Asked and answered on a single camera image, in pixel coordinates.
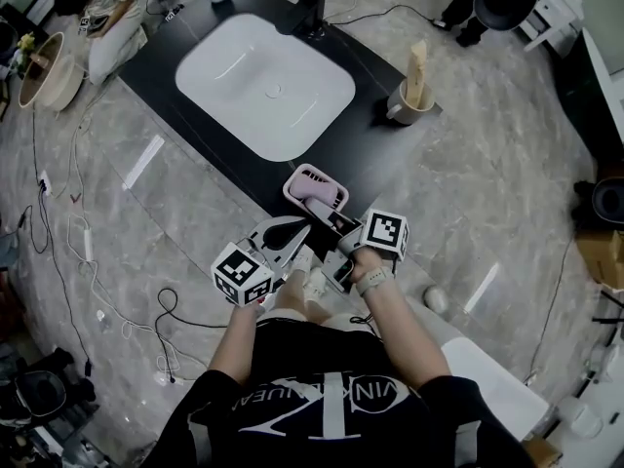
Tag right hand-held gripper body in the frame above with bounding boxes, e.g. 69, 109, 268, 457
321, 208, 410, 293

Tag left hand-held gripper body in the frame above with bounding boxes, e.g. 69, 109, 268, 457
211, 234, 294, 307

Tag pink plastic basket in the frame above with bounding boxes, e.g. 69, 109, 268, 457
282, 162, 350, 214

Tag lilac slotted drain tray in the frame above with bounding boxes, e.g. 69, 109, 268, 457
289, 172, 340, 205

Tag person's left forearm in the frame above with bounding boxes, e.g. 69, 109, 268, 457
207, 303, 267, 384

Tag person's right forearm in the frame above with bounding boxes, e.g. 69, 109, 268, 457
361, 280, 452, 394

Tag person's right hand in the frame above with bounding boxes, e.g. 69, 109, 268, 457
350, 247, 387, 283

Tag person's left white shoe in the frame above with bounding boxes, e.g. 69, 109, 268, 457
291, 247, 314, 275

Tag person's white shoe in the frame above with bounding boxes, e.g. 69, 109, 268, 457
291, 247, 314, 275
302, 266, 327, 302

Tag person's right white shoe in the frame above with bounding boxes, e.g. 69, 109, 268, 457
302, 266, 327, 302

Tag beige wristwatch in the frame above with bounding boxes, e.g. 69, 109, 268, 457
354, 265, 395, 297

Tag person's left leg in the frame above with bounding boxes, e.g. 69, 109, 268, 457
271, 269, 313, 322

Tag person's leg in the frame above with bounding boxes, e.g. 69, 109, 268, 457
271, 269, 313, 322
305, 290, 362, 332

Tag person's beige shorts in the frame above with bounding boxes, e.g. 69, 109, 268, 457
262, 307, 386, 335

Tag person's right leg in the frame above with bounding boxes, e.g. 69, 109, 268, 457
305, 290, 362, 332

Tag grey oval object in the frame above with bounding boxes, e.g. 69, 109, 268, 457
422, 285, 450, 312

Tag person's black t-shirt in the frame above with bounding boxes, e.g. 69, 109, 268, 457
153, 319, 532, 468

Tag beige cup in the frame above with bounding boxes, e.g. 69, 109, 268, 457
386, 78, 435, 127

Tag white sink basin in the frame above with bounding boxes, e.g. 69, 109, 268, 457
174, 12, 357, 164

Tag beige tube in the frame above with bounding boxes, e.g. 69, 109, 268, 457
407, 39, 429, 109

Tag dark vanity cabinet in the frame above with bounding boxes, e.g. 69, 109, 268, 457
119, 0, 443, 262

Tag black faucet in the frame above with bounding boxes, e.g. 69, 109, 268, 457
275, 0, 329, 39

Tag cardboard box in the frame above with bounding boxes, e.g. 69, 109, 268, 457
576, 229, 624, 291
524, 435, 563, 468

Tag white plastic container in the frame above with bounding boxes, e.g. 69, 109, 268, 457
555, 396, 606, 440

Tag round beige coffee table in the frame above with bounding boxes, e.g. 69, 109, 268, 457
18, 30, 85, 112

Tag white cabinet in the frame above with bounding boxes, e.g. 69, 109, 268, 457
519, 0, 586, 54

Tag vase with yellow flowers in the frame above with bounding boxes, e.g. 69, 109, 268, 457
14, 31, 40, 75

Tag black floor cable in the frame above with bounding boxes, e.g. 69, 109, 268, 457
525, 236, 579, 387
321, 3, 448, 29
154, 288, 231, 385
17, 109, 94, 377

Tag white floor cable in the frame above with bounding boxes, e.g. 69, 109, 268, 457
65, 212, 206, 385

